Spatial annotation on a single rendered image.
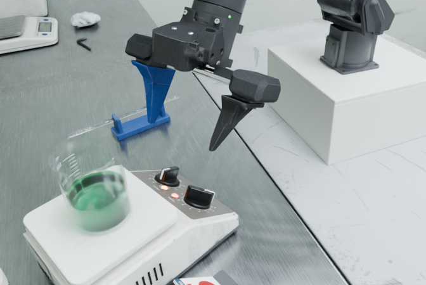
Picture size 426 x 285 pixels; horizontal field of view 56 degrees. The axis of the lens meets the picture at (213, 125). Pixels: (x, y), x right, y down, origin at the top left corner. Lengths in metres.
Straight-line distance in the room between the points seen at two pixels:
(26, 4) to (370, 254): 1.19
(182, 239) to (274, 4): 1.69
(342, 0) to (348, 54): 0.09
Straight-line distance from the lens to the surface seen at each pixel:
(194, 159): 0.62
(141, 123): 0.70
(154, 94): 0.50
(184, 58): 0.39
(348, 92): 0.57
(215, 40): 0.39
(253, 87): 0.41
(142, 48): 0.48
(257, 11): 1.99
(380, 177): 0.60
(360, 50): 0.62
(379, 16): 0.59
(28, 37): 1.16
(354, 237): 0.52
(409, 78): 0.63
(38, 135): 0.76
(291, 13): 2.08
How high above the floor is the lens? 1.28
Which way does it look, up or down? 34 degrees down
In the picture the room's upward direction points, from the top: 5 degrees counter-clockwise
